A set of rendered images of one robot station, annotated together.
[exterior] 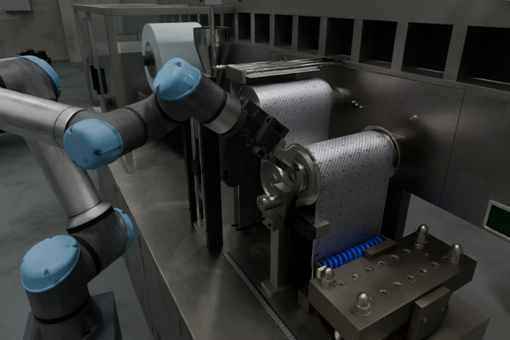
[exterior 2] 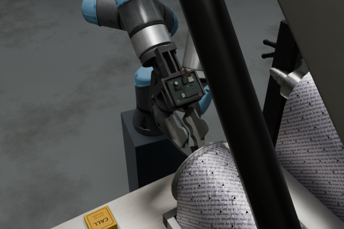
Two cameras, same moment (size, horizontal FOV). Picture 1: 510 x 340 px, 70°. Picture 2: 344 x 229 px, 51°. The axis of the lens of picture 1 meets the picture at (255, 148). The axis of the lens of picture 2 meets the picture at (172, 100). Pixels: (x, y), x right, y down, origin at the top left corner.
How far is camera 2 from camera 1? 0.90 m
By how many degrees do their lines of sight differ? 77
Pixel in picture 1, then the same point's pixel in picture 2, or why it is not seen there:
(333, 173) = (191, 198)
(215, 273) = not seen: hidden behind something
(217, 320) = (158, 201)
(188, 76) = not seen: outside the picture
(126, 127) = (104, 8)
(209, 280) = not seen: hidden behind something
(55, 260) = (143, 74)
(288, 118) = (317, 138)
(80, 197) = (187, 56)
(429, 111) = not seen: outside the picture
